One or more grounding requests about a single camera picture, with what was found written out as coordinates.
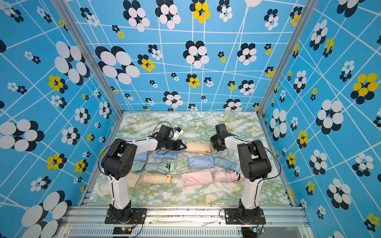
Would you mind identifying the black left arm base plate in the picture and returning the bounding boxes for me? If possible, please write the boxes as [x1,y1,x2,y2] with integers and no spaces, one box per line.
[104,206,147,225]

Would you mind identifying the blue sleeved umbrella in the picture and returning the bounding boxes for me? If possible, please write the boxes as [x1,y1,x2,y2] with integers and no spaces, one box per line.
[134,151,148,162]
[188,156,215,169]

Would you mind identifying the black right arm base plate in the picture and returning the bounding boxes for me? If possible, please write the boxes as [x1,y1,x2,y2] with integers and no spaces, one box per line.
[224,207,266,226]

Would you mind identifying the aluminium corner post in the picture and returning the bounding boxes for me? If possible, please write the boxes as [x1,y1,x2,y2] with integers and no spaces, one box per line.
[258,0,318,117]
[52,0,123,117]

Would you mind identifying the pink sleeved umbrella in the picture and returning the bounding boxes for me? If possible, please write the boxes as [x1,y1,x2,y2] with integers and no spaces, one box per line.
[181,169,213,186]

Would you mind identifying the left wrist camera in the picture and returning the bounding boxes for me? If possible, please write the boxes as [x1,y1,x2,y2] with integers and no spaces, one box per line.
[173,127,184,140]

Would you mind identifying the beige umbrella sleeve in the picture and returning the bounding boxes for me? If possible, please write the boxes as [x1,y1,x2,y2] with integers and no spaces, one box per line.
[127,173,141,188]

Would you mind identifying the aluminium corner post right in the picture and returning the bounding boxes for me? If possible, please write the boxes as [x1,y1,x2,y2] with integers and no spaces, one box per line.
[258,0,318,117]

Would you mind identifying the mint green umbrella sleeve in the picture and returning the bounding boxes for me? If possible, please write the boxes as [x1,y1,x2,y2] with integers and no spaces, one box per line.
[131,161,146,172]

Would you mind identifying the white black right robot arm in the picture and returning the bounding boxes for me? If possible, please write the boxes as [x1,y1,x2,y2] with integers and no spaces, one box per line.
[210,124,272,225]

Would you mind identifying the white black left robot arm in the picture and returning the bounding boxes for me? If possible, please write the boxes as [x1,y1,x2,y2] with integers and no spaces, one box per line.
[98,125,187,224]

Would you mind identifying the aluminium corner post left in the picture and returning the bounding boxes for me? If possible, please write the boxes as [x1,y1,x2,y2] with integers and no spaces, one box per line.
[52,0,123,117]

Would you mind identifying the beige sleeved umbrella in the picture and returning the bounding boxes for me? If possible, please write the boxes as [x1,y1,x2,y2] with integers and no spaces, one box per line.
[186,142,212,155]

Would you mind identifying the aluminium front rail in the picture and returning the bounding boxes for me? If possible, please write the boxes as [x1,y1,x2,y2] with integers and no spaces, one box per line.
[56,205,315,238]

